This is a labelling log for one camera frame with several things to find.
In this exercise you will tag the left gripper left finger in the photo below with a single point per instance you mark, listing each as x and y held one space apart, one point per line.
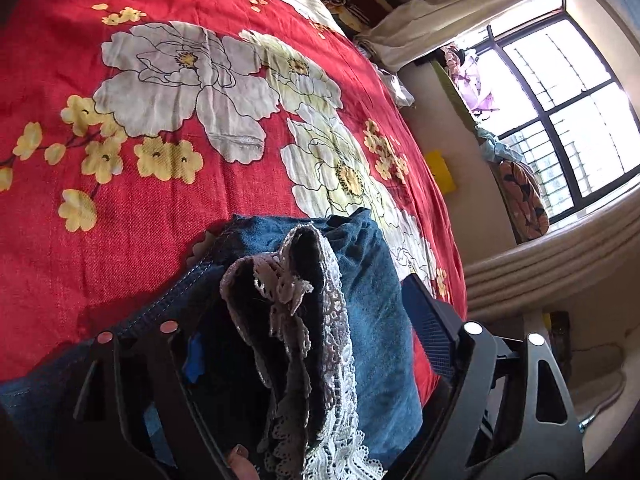
133 417

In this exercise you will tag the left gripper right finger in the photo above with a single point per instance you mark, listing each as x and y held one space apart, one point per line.
501 409

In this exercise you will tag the blue denim lace pants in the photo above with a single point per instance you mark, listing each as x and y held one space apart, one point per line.
295 344

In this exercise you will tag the left hand red nails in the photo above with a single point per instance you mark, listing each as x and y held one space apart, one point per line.
241 466

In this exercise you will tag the floral orange cushion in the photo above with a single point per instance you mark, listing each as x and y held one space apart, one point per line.
522 198

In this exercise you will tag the yellow object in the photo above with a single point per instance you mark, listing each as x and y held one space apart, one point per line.
440 172

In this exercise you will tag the red floral bedspread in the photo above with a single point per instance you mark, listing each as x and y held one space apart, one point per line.
133 130

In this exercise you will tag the black framed window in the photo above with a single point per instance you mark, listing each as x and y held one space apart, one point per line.
557 102

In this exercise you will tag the purple hanging garment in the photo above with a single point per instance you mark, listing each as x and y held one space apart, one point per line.
463 70

